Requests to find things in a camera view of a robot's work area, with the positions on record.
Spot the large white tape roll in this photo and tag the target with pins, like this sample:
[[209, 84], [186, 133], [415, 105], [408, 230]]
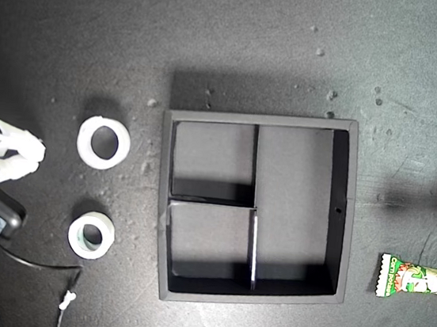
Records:
[[84, 143]]

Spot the green printed snack bar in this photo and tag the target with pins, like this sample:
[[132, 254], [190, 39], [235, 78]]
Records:
[[419, 280]]

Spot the small white tape roll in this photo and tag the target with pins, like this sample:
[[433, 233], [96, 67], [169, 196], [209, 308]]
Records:
[[74, 235]]

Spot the black compartment tray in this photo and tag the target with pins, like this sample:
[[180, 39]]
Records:
[[299, 189]]

